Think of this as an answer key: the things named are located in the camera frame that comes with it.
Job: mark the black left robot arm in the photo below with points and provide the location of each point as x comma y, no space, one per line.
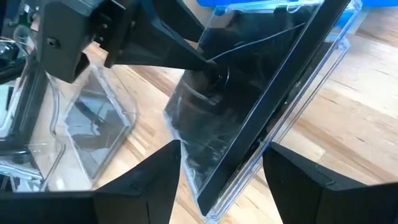
9,62

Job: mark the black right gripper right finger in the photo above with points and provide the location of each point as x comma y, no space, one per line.
311,199

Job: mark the blue jewel case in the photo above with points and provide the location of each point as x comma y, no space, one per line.
382,2

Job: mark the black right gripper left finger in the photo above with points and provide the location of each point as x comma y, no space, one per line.
149,193

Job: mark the clear jewel case black tray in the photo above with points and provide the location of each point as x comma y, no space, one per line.
93,130
248,93

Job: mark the clear plastic bin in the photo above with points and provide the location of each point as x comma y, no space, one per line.
46,161

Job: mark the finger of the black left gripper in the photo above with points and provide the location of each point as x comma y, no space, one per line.
155,46
180,18

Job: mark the black metal table frame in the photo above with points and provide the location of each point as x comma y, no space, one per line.
28,102

